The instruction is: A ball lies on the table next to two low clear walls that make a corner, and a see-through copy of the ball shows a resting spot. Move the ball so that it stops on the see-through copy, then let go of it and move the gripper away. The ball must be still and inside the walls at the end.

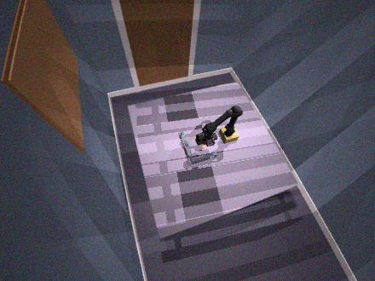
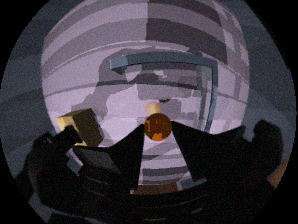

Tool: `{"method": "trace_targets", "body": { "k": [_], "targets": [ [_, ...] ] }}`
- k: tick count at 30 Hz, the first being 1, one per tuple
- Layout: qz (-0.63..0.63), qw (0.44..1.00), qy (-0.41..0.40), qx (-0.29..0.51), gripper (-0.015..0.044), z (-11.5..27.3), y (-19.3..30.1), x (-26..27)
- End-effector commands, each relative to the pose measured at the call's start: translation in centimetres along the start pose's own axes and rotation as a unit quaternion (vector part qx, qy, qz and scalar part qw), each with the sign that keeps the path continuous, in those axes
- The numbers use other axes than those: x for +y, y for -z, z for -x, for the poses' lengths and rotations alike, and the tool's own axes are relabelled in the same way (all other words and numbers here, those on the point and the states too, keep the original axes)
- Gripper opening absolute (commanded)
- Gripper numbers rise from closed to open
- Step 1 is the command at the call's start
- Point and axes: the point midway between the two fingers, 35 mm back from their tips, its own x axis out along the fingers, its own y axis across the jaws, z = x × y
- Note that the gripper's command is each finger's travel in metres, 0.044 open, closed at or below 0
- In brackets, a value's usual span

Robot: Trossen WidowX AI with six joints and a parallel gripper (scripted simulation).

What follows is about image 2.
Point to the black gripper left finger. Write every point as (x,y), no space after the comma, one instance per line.
(124,157)

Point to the clear l-shaped low wall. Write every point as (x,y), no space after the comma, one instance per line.
(204,84)
(174,57)

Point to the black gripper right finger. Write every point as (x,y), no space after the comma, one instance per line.
(201,149)

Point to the brown ball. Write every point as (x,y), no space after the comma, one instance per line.
(158,127)

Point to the translucent tan ball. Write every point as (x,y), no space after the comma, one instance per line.
(153,107)

